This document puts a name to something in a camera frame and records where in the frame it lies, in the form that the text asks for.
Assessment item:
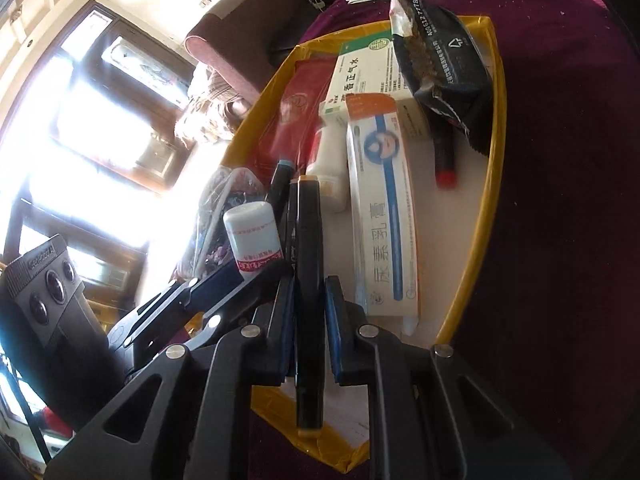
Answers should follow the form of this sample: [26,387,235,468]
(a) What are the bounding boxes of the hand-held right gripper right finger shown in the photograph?
[324,275,576,480]

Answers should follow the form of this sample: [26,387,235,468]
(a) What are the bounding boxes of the red foil packet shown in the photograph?
[240,57,336,186]

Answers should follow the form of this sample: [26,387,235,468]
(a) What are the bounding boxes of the maroon armchair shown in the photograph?
[184,0,311,116]

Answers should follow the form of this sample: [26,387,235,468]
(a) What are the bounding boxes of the plain white plastic bottle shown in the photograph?
[305,100,351,213]

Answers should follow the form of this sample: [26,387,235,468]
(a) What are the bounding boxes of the white bottle red label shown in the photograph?
[222,201,286,281]

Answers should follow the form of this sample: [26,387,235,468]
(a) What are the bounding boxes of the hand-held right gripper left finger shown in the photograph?
[45,275,298,480]

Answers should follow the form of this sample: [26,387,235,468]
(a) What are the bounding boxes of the black snack packet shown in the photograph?
[390,0,496,158]

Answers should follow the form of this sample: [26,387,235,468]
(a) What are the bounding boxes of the black marker orange caps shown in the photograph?
[292,175,326,443]

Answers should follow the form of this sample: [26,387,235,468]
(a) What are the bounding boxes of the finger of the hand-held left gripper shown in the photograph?
[107,262,242,357]
[182,260,293,354]

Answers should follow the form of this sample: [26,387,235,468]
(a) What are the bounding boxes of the white green medicine box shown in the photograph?
[325,35,431,141]

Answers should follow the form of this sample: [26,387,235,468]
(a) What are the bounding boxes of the striped patterned blanket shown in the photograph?
[172,65,251,143]

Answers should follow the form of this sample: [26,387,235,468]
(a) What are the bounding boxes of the black marker red cap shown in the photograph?
[432,120,458,188]

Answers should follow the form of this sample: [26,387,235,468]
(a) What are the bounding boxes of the clear plastic bag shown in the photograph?
[192,167,266,281]

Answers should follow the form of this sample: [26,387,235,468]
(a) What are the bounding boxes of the shallow yellow cardboard tray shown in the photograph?
[220,14,503,473]

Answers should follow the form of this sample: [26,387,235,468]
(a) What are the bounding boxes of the black marker blue cap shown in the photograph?
[265,159,296,211]

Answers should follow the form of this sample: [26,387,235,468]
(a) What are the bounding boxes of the wooden framed window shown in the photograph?
[0,2,198,311]

